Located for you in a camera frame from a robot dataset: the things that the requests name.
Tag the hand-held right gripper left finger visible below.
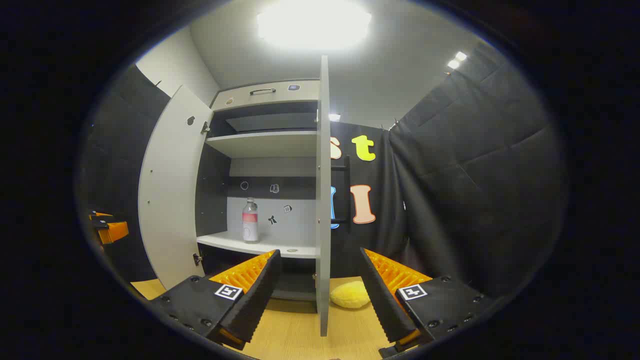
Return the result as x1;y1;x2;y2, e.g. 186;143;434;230
149;249;282;351

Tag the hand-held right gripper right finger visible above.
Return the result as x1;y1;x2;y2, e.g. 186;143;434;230
360;247;493;358

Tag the grey cabinet door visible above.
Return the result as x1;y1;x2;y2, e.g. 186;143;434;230
137;85;215;291
315;55;332;337

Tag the clear bottle pink label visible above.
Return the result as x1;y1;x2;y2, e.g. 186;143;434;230
242;197;260;243

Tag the grey cabinet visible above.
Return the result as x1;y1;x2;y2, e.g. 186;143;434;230
195;80;321;302

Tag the grey cabinet shelf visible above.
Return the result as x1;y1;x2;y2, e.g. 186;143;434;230
205;131;319;159
196;231;318;259

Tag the grey cabinet drawer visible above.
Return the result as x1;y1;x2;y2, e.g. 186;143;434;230
211;80;321;112

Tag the large ceiling light panel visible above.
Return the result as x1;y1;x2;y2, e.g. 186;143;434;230
256;0;373;51

